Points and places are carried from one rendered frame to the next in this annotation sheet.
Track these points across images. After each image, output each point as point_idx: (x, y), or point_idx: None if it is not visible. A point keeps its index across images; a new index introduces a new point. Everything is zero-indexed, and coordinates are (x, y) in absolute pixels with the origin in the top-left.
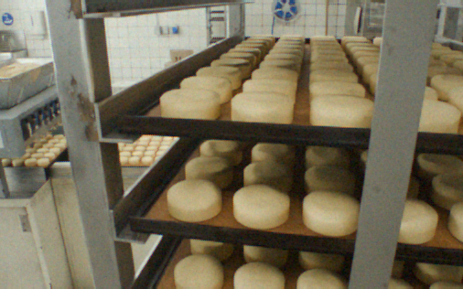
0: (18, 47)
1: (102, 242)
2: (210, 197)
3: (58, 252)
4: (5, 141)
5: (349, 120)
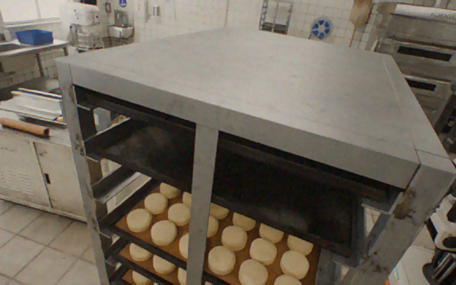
0: (127, 24)
1: (100, 260)
2: (145, 252)
3: None
4: (100, 121)
5: (187, 255)
